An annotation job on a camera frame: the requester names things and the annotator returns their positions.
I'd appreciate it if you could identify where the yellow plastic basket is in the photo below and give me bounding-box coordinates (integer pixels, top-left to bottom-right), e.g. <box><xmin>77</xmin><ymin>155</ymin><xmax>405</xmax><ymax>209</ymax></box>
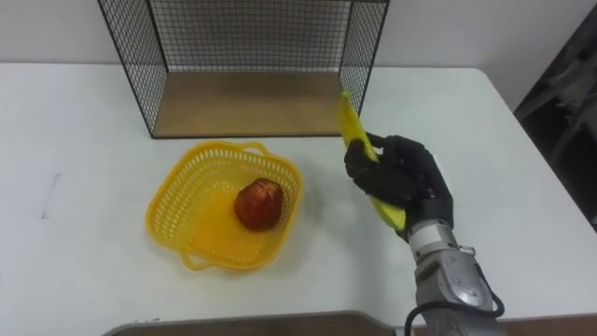
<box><xmin>145</xmin><ymin>140</ymin><xmax>305</xmax><ymax>272</ymax></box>

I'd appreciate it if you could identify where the red apple soft toy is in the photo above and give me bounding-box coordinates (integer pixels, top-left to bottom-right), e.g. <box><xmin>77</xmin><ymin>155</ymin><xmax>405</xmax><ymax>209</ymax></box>
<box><xmin>233</xmin><ymin>176</ymin><xmax>285</xmax><ymax>232</ymax></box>

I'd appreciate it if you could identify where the black wire mesh shelf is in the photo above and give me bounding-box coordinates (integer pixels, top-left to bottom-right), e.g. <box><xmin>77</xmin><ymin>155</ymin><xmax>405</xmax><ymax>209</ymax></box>
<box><xmin>96</xmin><ymin>0</ymin><xmax>391</xmax><ymax>140</ymax></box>

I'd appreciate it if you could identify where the dark furniture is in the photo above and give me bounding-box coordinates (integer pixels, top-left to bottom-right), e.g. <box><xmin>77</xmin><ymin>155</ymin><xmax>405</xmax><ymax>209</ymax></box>
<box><xmin>512</xmin><ymin>3</ymin><xmax>597</xmax><ymax>232</ymax></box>

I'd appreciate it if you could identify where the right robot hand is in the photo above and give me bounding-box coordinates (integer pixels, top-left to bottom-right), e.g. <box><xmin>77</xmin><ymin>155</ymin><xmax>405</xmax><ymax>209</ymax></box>
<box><xmin>343</xmin><ymin>132</ymin><xmax>455</xmax><ymax>243</ymax></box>

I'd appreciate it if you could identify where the yellow banana soft toy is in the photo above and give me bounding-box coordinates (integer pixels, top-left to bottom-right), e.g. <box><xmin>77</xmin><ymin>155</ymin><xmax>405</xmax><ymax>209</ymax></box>
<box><xmin>338</xmin><ymin>90</ymin><xmax>408</xmax><ymax>232</ymax></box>

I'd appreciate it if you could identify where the white desk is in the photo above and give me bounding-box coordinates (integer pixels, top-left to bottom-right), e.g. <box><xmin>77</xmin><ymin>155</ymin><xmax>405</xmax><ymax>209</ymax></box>
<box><xmin>0</xmin><ymin>62</ymin><xmax>597</xmax><ymax>336</ymax></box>

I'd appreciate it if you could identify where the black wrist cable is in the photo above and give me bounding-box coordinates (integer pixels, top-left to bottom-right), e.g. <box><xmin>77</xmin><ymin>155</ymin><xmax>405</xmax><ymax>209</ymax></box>
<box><xmin>403</xmin><ymin>251</ymin><xmax>507</xmax><ymax>336</ymax></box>

